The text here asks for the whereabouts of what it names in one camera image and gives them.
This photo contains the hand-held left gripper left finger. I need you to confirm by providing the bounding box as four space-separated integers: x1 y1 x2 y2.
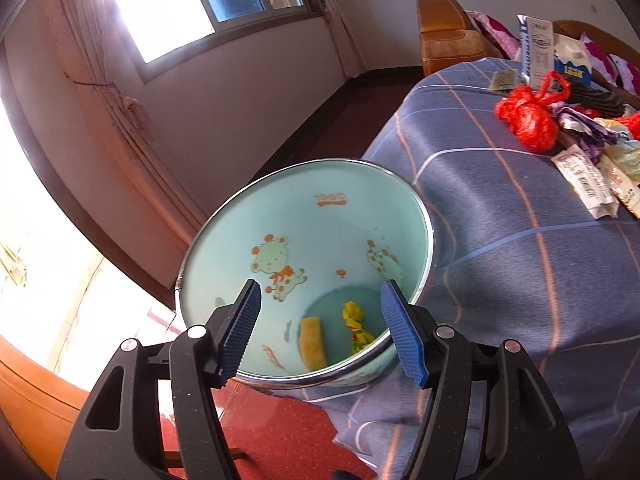
55 279 262 480

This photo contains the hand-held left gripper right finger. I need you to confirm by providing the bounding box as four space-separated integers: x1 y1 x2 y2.
380 279 585 480

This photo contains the light blue cartoon-print bin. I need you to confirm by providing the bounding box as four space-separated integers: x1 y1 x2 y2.
175 158 436 391

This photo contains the red plastic bag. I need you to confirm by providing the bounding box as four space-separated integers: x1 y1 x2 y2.
494 71 572 155

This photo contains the yellow green plastic wrapper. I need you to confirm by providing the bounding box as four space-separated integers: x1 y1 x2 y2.
602 137 640 181

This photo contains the red foam net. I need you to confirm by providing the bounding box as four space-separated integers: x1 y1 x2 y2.
612 112 640 141

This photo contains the yellow crumpled wrapper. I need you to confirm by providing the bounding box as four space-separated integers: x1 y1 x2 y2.
341 301 376 358

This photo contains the yellow sponge piece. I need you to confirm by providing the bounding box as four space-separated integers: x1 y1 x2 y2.
299 316 328 372

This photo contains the blue checked tablecloth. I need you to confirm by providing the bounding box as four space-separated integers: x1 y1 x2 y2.
295 57 640 480

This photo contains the white barcode wrapper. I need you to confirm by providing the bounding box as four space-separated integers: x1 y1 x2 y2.
551 144 620 220

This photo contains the cream snack wrapper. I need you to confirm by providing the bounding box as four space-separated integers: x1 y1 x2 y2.
595 156 640 218

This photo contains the flat green packet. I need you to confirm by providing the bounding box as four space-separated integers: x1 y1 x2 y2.
490 70 518 93

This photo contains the pink tied curtain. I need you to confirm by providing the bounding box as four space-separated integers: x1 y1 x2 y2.
300 0 368 80
40 0 211 231

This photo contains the orange leather armchair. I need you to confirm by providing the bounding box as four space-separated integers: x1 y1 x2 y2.
416 0 506 78

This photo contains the black foam net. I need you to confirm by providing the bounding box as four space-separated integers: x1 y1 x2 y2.
567 82 627 120

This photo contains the tall white carton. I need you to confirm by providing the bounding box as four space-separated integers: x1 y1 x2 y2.
516 14 556 92

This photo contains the pink cloth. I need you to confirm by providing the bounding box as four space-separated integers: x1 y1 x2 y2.
465 9 523 61

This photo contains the blue and white milk carton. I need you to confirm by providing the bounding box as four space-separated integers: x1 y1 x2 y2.
552 35 593 85

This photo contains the sliding glass window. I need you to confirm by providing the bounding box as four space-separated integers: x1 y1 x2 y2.
102 0 323 86

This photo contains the pink floral cushion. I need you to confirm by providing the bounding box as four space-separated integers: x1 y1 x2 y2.
580 32 640 96

